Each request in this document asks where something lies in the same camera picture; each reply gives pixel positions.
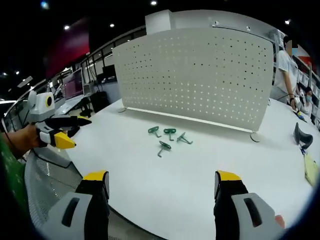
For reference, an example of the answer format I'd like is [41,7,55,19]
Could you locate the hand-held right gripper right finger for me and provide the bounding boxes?
[213,170,286,240]

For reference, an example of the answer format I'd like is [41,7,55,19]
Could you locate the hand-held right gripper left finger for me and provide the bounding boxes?
[39,170,110,240]

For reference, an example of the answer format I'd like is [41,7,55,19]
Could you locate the green hook assembly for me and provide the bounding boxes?
[163,127,177,142]
[157,140,172,158]
[176,131,194,145]
[147,126,161,138]

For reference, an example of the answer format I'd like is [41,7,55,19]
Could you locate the white perforated mounting plate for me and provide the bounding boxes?
[111,26,274,143]

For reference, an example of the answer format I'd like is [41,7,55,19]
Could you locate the person's left hand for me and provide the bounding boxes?
[4,123,41,159]

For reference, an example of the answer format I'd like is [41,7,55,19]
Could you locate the open laptop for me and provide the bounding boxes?
[53,67,87,116]

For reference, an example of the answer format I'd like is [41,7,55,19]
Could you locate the black office chair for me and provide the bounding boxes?
[89,91,110,113]

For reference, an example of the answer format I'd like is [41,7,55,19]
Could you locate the grey mesh office chair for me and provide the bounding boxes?
[23,147,84,226]

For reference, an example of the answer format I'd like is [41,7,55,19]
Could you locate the person's green sleeve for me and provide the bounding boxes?
[0,131,31,221]

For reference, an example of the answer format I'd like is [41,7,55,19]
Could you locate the yellow paper pad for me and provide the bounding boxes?
[303,152,320,187]

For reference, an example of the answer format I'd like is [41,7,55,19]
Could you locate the black curved headrest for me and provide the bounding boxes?
[293,122,314,150]

